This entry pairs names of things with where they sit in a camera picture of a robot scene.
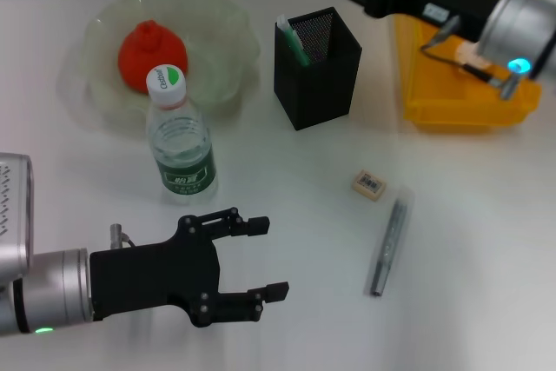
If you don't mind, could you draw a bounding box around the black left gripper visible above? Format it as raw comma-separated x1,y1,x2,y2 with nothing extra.
89,206,291,329

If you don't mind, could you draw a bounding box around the green utility knife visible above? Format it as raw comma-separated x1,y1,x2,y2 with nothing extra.
276,14,312,67

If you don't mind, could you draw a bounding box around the clear water bottle green label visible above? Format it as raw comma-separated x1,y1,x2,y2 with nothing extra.
145,64,219,207

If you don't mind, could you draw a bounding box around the grey pen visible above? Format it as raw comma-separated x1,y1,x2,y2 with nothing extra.
369,188,414,297

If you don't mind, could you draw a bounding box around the orange fruit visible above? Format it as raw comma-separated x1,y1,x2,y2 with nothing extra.
117,19,190,95

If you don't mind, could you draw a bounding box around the black mesh pen holder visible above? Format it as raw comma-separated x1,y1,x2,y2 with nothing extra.
273,6,363,132

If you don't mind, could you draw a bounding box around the green glass fruit plate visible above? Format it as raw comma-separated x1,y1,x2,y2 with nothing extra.
58,0,261,129

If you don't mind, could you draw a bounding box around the beige eraser with barcode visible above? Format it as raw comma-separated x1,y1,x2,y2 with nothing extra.
350,169,387,196

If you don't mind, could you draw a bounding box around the yellow plastic bin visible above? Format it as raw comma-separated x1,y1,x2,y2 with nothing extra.
394,0,544,132

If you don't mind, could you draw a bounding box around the left gripper cable with connector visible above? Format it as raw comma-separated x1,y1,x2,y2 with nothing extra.
108,222,139,251

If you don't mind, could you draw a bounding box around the gripper cable with connector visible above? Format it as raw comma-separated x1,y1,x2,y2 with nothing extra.
108,222,139,251
422,14,523,101

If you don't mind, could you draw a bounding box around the right gripper cable with connector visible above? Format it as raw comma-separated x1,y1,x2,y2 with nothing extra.
422,14,523,101

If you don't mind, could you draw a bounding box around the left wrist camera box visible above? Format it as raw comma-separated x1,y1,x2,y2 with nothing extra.
0,152,36,281

